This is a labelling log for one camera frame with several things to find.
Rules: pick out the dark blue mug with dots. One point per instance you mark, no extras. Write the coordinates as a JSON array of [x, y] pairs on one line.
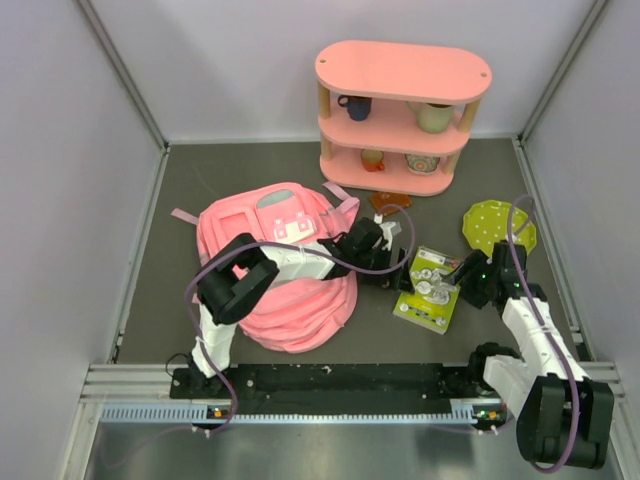
[[358, 108]]

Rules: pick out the green polka dot plate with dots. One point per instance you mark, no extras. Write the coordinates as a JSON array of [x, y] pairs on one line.
[[485, 223]]

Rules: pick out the green cartoon book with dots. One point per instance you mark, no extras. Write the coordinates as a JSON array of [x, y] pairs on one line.
[[432, 302]]

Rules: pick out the white cable duct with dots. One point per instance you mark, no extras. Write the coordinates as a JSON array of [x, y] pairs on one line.
[[456, 412]]

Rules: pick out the pink three-tier wooden shelf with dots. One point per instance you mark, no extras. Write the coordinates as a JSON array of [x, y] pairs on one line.
[[392, 74]]

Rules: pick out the beige ceramic mug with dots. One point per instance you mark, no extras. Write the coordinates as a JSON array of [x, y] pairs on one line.
[[432, 118]]

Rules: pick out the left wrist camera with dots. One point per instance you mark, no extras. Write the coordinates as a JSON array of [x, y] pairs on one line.
[[390, 229]]

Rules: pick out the brown leather wallet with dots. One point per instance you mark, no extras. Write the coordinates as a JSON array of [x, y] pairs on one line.
[[379, 200]]

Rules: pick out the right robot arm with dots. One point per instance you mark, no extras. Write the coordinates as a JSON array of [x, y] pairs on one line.
[[563, 417]]

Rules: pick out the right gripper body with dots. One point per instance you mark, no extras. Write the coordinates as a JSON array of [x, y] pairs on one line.
[[479, 293]]

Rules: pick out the patterned flower-shaped bowl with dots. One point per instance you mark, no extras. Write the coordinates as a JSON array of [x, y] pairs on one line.
[[422, 164]]

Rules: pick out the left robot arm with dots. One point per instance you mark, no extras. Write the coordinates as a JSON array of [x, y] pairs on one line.
[[231, 284]]

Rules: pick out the orange cup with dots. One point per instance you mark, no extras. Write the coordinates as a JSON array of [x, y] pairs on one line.
[[372, 160]]

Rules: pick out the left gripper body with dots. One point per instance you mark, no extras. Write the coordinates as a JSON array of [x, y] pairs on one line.
[[375, 259]]

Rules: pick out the pink student backpack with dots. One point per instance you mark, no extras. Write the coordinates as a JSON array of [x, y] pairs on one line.
[[301, 315]]

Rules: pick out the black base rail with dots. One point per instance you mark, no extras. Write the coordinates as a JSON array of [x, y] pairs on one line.
[[334, 389]]

